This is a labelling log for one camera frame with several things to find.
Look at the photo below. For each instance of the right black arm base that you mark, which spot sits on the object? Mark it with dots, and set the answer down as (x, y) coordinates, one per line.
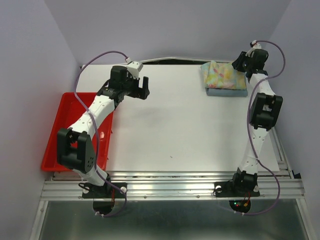
(241, 188)

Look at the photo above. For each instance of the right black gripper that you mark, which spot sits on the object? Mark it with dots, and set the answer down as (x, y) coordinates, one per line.
(236, 64)

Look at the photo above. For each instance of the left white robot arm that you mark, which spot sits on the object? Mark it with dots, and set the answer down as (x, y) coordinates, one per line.
(75, 149)

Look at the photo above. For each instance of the floral pastel skirt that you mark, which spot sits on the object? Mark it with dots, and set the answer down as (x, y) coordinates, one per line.
(222, 76)

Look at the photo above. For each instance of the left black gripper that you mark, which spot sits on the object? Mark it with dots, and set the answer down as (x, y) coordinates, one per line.
(140, 93)

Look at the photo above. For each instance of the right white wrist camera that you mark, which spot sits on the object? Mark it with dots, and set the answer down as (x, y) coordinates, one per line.
(253, 46)

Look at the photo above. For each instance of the blue denim skirt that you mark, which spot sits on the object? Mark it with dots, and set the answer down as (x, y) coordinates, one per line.
(221, 92)

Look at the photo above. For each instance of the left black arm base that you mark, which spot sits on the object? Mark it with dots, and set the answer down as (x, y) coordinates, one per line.
(104, 198)

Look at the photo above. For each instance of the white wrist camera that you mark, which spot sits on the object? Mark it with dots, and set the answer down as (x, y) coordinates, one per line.
(253, 46)
(134, 67)

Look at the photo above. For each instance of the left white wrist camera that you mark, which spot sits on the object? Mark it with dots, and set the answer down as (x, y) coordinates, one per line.
(134, 67)

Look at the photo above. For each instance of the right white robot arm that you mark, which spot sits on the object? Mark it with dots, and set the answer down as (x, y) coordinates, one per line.
(262, 115)

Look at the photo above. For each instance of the aluminium frame rail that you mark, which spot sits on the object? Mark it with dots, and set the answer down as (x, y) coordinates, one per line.
(171, 186)

